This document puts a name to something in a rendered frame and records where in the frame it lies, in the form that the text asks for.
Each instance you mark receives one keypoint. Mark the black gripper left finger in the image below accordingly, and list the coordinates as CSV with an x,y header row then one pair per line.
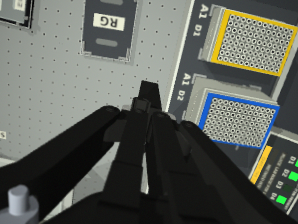
x,y
33,186

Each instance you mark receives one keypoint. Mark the yellow tip rack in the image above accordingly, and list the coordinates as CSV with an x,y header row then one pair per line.
x,y
249,42

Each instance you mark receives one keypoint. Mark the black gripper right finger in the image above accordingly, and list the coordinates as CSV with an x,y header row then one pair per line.
x,y
232,196

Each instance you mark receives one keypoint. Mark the dark grey rectangular nest plate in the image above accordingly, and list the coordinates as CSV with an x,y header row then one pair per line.
x,y
108,28

